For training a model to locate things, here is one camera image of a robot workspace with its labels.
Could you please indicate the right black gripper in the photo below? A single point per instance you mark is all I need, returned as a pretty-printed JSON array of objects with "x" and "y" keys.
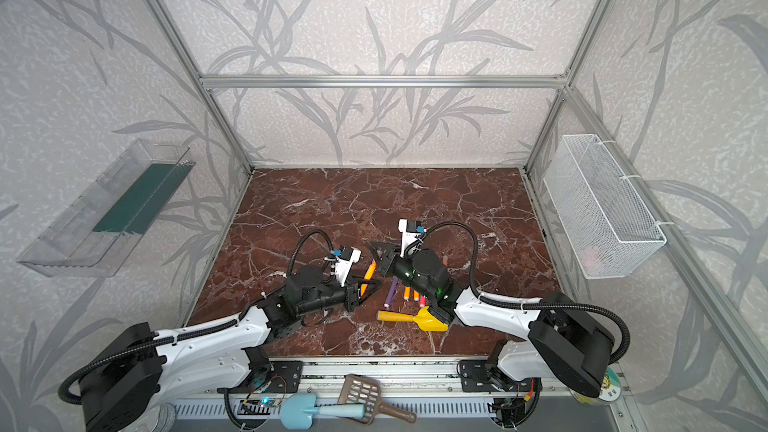
[{"x": 391, "y": 261}]

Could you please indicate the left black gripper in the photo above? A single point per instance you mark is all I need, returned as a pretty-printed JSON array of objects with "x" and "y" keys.
[{"x": 350, "y": 296}]

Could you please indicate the purple marker pen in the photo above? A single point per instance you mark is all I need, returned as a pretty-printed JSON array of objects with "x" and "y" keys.
[{"x": 391, "y": 293}]

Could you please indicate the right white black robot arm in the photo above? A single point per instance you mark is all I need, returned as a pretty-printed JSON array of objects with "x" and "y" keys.
[{"x": 555, "y": 337}]

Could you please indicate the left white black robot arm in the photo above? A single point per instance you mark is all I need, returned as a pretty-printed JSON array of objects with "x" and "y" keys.
[{"x": 142, "y": 370}]

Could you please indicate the yellow toy shovel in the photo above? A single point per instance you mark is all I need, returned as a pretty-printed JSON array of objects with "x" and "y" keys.
[{"x": 414, "y": 318}]

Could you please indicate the brown slotted scoop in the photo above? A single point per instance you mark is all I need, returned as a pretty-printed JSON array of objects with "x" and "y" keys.
[{"x": 357, "y": 389}]

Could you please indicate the light blue toy shovel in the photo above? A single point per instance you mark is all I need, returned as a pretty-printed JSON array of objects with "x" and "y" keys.
[{"x": 298, "y": 411}]

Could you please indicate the clear round lid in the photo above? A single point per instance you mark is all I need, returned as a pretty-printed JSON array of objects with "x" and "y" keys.
[{"x": 157, "y": 419}]

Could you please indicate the green label tape roll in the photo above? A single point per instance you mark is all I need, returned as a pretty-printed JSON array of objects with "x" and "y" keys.
[{"x": 609, "y": 393}]

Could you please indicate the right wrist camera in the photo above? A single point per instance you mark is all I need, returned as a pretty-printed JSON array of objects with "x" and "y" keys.
[{"x": 410, "y": 231}]

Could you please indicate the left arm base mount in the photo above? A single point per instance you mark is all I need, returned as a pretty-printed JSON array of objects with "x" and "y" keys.
[{"x": 277, "y": 377}]

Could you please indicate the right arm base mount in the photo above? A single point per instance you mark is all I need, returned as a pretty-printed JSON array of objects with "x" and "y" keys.
[{"x": 479, "y": 376}]

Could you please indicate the white wire mesh basket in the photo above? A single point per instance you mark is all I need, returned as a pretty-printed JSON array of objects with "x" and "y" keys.
[{"x": 609, "y": 227}]

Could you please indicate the clear plastic wall tray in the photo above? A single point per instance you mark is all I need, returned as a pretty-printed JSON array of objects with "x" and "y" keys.
[{"x": 95, "y": 235}]

